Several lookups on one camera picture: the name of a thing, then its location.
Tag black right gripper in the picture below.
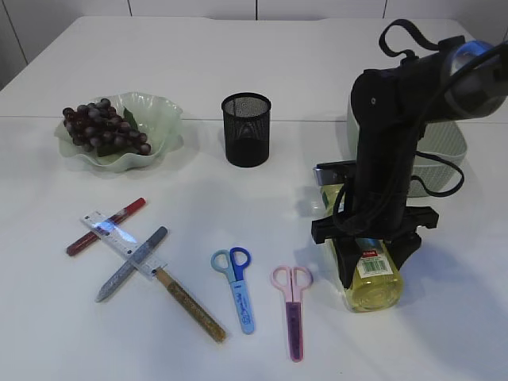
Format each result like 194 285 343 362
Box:
311 186 439 289

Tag artificial purple grape bunch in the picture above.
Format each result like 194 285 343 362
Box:
62 98 152 157

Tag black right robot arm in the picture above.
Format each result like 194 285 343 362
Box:
311 37 507 287

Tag green plastic basket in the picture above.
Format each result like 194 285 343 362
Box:
344 93 468 198

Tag gold glitter pen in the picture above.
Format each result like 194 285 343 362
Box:
152 267 227 343

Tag black mesh pen holder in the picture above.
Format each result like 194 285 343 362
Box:
221 92 271 167

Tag silver glitter pen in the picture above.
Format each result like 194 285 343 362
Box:
94 226 169 303

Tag clear plastic ruler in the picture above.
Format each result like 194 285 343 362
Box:
81 211 168 279

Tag green wavy glass plate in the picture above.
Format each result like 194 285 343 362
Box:
55 92 182 172

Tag red glitter pen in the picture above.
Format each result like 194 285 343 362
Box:
66 198 146 256

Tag pink sheathed scissors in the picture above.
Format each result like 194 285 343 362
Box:
271 265 314 363

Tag blue sheathed scissors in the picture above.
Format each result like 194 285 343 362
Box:
210 247 256 334

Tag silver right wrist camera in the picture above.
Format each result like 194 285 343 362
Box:
313 160 356 187

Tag black cable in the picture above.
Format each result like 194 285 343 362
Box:
332 18 508 235

